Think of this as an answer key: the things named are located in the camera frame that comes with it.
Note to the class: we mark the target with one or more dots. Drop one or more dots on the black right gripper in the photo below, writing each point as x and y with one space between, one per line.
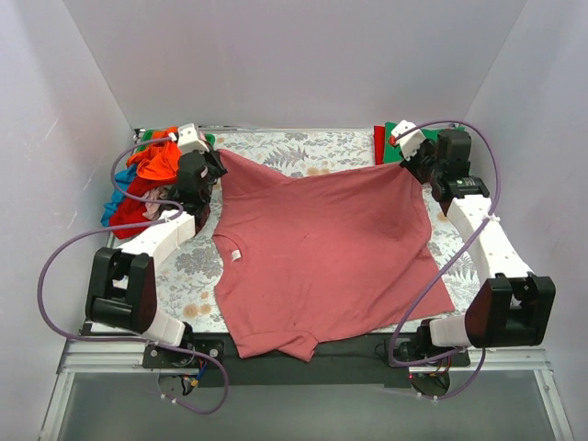
418 163

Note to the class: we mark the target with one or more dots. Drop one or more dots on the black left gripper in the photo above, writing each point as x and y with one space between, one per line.
213 164

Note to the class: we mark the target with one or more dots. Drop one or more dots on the dusty rose t-shirt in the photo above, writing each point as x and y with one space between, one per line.
309 260

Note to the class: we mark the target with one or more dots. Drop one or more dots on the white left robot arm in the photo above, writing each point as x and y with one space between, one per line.
122 286

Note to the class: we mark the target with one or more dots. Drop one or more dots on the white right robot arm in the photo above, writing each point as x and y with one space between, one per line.
513 304

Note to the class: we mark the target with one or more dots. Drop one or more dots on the green folded t-shirt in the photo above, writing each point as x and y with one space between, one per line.
397 148

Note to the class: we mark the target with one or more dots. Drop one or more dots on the red folded t-shirt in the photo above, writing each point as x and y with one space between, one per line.
379 142

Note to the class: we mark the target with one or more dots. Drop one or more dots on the orange crumpled t-shirt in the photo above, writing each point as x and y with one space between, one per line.
157 161

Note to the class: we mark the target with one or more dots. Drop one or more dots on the light pink crumpled t-shirt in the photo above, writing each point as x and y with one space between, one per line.
153 209

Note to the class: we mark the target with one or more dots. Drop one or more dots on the green plastic laundry tray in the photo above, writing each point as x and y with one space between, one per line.
142 135

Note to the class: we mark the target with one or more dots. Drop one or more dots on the blue crumpled t-shirt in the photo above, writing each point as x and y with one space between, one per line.
123 178

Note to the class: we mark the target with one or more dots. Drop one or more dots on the red crumpled t-shirt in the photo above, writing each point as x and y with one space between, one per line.
129 211

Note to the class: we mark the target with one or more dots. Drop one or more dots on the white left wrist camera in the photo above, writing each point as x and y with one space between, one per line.
189 138

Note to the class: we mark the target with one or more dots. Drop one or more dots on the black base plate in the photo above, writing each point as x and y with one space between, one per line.
359 360

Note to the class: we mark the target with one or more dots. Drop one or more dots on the aluminium frame rail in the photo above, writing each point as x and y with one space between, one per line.
100 393

